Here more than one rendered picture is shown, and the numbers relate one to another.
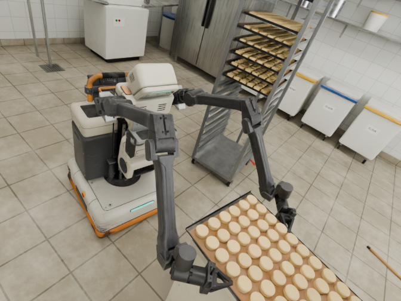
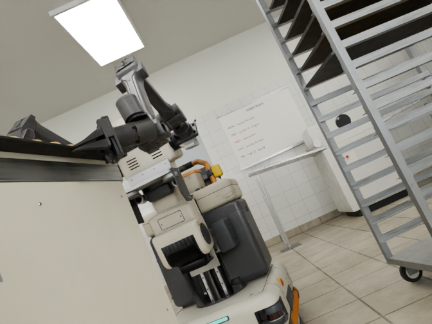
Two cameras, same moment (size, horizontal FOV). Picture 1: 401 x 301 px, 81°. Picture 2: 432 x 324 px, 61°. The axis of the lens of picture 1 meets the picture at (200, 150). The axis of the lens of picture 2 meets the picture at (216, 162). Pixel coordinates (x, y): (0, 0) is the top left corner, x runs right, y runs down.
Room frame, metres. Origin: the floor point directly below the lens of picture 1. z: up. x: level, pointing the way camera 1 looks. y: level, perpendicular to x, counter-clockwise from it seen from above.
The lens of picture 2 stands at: (0.56, -1.30, 0.63)
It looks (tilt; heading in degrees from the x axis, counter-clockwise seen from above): 8 degrees up; 62
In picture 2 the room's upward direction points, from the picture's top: 24 degrees counter-clockwise
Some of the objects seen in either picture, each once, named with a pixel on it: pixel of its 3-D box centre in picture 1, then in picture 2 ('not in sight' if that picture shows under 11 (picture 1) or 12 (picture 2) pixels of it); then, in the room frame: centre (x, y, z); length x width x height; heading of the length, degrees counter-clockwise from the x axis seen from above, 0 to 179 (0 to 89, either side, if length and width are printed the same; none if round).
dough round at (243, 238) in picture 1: (243, 239); not in sight; (0.56, -0.27, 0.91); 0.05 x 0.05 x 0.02
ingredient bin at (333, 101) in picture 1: (328, 110); not in sight; (3.81, -1.77, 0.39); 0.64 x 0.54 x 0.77; 151
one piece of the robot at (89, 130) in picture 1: (119, 135); (202, 234); (1.30, 0.59, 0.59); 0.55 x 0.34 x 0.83; 141
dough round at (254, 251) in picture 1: (254, 251); not in sight; (0.53, -0.31, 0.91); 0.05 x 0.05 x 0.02
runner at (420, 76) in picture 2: (231, 86); (375, 95); (2.17, -0.09, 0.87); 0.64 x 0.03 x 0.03; 159
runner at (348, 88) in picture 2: (235, 77); (367, 79); (2.17, -0.09, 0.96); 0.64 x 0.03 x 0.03; 159
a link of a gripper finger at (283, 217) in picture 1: (285, 224); (92, 149); (0.72, -0.47, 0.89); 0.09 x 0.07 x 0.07; 6
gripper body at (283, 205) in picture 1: (283, 210); (119, 137); (0.79, -0.46, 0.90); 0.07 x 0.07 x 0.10; 6
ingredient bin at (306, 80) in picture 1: (292, 92); not in sight; (4.11, -1.19, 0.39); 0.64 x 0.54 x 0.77; 153
